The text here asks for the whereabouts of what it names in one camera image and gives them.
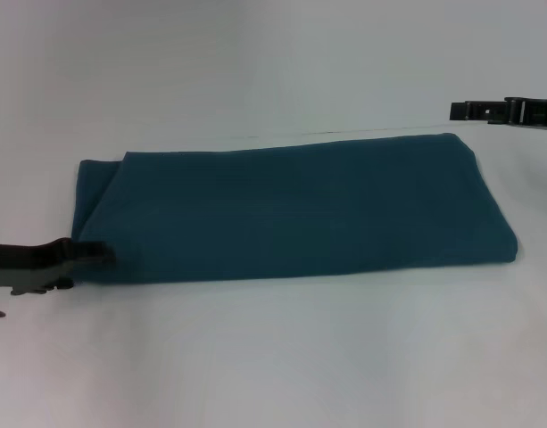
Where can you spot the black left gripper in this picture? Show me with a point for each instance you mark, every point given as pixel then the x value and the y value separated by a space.
pixel 27 267

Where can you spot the teal blue shirt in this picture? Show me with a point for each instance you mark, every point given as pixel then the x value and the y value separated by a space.
pixel 300 205

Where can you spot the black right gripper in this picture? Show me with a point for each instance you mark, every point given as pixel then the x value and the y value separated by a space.
pixel 534 113

